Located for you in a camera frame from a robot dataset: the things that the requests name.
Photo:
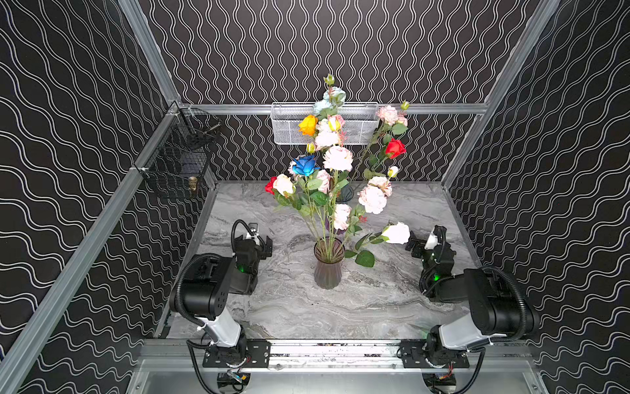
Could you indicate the large red rose stem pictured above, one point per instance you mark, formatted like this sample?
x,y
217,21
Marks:
x,y
388,151

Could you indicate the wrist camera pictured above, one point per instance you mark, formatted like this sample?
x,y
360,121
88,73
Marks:
x,y
253,233
435,238

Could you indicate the white flower stem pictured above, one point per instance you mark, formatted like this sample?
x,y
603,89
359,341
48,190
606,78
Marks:
x,y
333,98

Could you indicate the black wire wall basket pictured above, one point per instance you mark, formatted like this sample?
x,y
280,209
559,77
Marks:
x,y
178,167

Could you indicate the cream pink rose stem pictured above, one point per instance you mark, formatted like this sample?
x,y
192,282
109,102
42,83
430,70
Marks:
x,y
284,185

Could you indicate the dark pink glass vase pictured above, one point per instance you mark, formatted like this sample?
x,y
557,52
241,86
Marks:
x,y
329,253

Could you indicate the pink spray flower stem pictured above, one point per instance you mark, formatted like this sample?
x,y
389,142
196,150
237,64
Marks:
x,y
373,199

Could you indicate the cream white rose stem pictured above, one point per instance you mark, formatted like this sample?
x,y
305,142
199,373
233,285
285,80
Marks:
x,y
323,126

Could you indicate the large pink peony spray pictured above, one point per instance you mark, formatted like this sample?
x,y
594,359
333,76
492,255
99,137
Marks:
x,y
317,186

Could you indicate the white pink rose stem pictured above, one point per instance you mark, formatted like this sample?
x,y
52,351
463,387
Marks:
x,y
395,234

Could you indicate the small red rose stem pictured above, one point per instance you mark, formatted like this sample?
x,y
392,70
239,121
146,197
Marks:
x,y
269,188

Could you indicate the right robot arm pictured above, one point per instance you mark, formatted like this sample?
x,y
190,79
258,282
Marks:
x,y
499,310

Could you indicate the yellow rose stem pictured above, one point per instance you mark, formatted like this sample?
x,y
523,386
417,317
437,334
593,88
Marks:
x,y
308,126

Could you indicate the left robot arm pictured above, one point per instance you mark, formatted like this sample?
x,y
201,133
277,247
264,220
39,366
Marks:
x,y
201,294

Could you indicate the blue flower stem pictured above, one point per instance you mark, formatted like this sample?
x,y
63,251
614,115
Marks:
x,y
309,176

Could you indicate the pink peony spray stem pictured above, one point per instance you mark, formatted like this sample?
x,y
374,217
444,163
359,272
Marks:
x,y
393,122

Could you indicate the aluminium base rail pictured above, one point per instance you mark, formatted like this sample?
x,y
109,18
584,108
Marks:
x,y
331,356

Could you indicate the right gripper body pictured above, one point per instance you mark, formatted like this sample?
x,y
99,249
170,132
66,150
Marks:
x,y
426,257

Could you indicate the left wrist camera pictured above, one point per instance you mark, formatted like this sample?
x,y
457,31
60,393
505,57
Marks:
x,y
253,233

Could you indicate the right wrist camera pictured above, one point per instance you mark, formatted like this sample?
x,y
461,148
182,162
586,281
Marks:
x,y
435,238

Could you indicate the pink rosebud stem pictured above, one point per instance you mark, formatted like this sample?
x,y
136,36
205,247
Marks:
x,y
336,123

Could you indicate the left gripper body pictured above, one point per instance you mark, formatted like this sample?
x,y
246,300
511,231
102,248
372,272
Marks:
x,y
263,247

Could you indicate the blue purple glass vase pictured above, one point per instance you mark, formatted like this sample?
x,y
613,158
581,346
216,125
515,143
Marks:
x,y
345,194

